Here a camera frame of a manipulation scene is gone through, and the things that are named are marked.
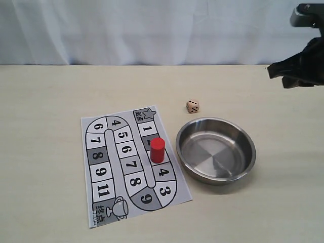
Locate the white backdrop curtain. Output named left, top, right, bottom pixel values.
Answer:
left=1, top=1, right=319, bottom=65

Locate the stainless steel round bowl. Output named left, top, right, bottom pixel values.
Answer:
left=175, top=117, right=257, bottom=186

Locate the printed paper game board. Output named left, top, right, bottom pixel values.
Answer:
left=80, top=105, right=192, bottom=228

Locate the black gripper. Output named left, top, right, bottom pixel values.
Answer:
left=267, top=36, right=323, bottom=89

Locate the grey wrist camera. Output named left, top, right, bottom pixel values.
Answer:
left=290, top=3, right=323, bottom=29

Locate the beige wooden die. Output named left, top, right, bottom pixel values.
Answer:
left=186, top=99, right=199, bottom=113

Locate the red cylinder game piece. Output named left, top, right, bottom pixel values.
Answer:
left=150, top=137, right=165, bottom=164

